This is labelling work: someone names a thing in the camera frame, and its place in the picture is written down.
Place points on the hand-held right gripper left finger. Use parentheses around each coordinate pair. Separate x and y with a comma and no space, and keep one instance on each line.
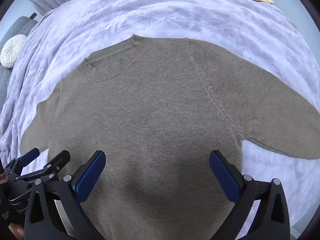
(91,175)

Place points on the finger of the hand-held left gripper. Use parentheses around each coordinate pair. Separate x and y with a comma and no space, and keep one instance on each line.
(30,155)
(59,160)

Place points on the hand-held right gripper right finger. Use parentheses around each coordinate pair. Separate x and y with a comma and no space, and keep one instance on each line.
(223,177)

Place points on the olive knit sweater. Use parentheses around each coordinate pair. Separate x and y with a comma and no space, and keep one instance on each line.
(160,117)

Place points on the person's left hand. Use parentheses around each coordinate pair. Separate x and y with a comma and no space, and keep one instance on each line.
(17,233)

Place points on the round white pleated pillow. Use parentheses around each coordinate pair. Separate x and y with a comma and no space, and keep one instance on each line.
(12,51)

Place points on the lavender plush blanket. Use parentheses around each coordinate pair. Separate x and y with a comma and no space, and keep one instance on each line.
(175,17)

